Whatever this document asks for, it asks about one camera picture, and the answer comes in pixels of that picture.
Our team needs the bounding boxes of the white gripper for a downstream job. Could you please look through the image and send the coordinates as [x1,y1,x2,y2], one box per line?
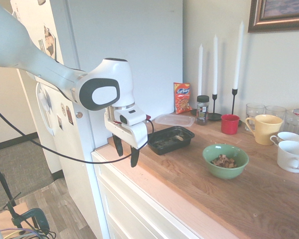
[104,111,149,168]

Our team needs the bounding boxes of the brown square cereal pieces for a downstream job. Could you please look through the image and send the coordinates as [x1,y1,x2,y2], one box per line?
[210,154,238,169]

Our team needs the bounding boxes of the green ceramic bowl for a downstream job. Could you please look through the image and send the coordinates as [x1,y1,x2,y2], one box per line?
[202,143,250,180]

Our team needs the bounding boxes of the black plastic food tray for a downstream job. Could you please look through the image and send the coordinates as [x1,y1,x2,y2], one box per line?
[148,125,195,156]

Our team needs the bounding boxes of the white drawer cabinet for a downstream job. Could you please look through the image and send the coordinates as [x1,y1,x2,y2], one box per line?
[90,143,216,239]

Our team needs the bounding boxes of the clear plastic container lid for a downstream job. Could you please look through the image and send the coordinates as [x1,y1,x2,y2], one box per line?
[154,113,196,128]

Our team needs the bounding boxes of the dark arched fridge magnet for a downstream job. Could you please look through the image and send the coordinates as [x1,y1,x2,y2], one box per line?
[65,105,74,124]

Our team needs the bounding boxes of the orange snack chips bag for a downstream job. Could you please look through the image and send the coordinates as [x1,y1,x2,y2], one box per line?
[173,82,193,115]

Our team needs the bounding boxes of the spice jar with black lid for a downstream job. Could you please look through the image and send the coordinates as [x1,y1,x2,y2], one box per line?
[195,95,210,126]

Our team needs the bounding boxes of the red mug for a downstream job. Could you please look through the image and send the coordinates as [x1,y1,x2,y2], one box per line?
[220,114,241,135]

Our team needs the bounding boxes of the short white taper candle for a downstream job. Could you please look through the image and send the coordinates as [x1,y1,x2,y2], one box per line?
[197,43,204,97]

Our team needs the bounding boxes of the green clamp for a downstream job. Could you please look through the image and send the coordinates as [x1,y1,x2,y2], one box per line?
[12,207,51,235]

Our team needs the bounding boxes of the grey floor rug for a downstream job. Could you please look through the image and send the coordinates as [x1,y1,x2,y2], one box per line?
[0,137,53,203]

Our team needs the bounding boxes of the white refrigerator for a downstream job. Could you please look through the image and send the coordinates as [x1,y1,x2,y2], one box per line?
[9,0,184,236]

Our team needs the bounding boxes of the medium white taper candle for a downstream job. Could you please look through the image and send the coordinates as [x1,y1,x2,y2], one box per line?
[212,34,219,96]

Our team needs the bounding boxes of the large photo fridge magnet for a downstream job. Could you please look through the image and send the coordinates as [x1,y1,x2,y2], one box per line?
[43,23,57,61]

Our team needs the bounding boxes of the clear drinking glass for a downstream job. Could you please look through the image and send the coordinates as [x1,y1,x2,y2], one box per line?
[285,109,299,143]
[246,103,266,131]
[265,105,287,120]

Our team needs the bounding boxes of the yellow mug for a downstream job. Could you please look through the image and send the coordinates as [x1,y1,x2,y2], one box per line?
[244,114,284,146]

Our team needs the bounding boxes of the tall white taper candle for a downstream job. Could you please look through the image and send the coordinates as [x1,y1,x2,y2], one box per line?
[232,20,245,90]

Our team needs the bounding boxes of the small white cup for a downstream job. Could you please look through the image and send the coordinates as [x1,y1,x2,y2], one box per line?
[270,131,299,145]

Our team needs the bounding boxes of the large white cup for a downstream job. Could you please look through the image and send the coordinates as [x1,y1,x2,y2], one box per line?
[276,140,299,174]

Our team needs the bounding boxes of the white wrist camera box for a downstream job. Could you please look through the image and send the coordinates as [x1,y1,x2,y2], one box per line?
[113,105,152,126]

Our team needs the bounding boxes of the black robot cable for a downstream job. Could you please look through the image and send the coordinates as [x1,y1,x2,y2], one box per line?
[0,103,155,165]

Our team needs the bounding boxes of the black camera stand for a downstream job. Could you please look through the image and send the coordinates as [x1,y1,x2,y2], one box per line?
[0,151,22,231]

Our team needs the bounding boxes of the bundle of loose cables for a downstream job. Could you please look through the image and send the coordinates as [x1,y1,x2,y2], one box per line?
[0,227,57,239]

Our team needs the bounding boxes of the framed picture with brown frame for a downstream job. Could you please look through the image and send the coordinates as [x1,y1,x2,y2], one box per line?
[247,0,299,33]

